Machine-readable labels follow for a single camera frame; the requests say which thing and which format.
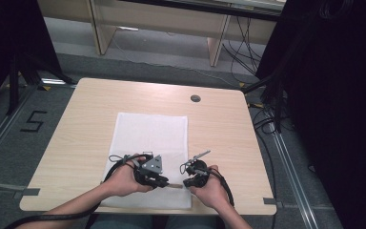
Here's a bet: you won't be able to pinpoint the black cables by rail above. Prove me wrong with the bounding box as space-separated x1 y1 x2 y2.
247 94 289 135

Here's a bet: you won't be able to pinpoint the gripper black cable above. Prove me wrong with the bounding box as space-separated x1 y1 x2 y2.
207 167 235 208
3 153 147 229

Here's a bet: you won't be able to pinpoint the person's legs in jeans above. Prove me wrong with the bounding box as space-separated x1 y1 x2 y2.
87 214 227 229

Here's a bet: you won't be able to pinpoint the grey metal floor rail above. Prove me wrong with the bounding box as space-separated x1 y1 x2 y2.
266 122 319 229
0 83 41 175

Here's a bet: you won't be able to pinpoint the white cloth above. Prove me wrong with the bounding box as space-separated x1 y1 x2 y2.
100 112 193 210

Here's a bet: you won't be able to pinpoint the black floor cable bundle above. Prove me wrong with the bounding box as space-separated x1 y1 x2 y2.
221 15 266 76

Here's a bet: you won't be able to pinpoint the light wooden desk frame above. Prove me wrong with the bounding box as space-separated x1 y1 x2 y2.
37 0 288 68

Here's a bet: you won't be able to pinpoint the person's left hand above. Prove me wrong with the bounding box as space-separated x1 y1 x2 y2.
103 155 155 198

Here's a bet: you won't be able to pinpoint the black curtain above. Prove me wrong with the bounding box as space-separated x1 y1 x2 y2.
254 0 366 229
0 0 63 113

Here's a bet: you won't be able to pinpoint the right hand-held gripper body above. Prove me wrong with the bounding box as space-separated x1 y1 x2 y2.
183 150 212 188

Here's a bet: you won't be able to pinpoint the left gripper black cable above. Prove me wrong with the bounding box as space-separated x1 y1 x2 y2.
3 153 147 229

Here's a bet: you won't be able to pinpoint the person's right hand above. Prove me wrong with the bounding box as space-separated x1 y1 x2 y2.
188 164 232 211

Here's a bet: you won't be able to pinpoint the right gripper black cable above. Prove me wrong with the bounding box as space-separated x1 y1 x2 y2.
207 167 235 208

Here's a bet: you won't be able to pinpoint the black metal stand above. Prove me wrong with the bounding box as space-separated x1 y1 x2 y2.
7 52 75 116

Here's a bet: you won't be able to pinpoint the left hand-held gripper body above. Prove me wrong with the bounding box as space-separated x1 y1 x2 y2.
132 152 170 187

